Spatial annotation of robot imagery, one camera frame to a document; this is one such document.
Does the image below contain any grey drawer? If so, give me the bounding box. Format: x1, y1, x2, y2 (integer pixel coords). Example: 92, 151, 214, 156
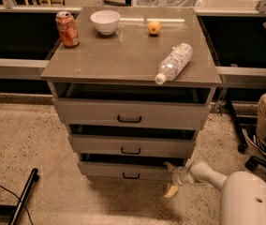
68, 134, 195, 158
78, 161, 171, 182
52, 97, 211, 130

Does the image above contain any grey drawer cabinet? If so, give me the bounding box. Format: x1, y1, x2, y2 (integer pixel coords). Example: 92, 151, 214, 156
40, 6, 222, 184

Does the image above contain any clear plastic water bottle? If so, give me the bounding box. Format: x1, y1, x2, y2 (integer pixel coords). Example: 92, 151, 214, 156
155, 43, 193, 84

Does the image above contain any black white sneaker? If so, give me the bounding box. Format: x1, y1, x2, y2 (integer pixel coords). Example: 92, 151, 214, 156
244, 127, 266, 157

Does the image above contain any orange fruit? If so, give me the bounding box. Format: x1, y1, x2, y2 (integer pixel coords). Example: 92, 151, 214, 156
147, 21, 161, 35

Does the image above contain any black floor cable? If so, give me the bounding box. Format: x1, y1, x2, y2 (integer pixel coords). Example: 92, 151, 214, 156
0, 175, 35, 225

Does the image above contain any grey middle drawer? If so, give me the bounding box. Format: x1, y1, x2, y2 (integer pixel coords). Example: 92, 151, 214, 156
68, 134, 195, 158

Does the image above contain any white bowl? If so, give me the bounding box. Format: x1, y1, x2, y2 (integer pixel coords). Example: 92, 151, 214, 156
90, 10, 121, 35

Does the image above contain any orange soda can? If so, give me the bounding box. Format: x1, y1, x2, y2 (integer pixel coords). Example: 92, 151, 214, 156
55, 11, 79, 48

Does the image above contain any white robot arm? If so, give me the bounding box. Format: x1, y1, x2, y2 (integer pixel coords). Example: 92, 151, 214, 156
165, 161, 266, 225

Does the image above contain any metal railing frame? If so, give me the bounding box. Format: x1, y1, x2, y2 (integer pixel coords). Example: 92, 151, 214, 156
0, 0, 266, 88

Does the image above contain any grey top drawer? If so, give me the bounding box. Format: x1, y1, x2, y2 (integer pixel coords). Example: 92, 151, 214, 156
52, 97, 211, 130

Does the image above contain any black stand leg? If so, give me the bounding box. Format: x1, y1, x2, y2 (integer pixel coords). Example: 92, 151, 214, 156
0, 168, 39, 225

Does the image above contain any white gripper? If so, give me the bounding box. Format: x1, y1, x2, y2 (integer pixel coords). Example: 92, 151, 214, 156
164, 162, 192, 199

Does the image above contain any black office chair base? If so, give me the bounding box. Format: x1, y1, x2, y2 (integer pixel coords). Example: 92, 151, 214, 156
225, 97, 266, 177

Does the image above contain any grey bottom drawer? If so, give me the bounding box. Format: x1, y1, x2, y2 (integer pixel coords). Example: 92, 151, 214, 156
78, 161, 171, 182

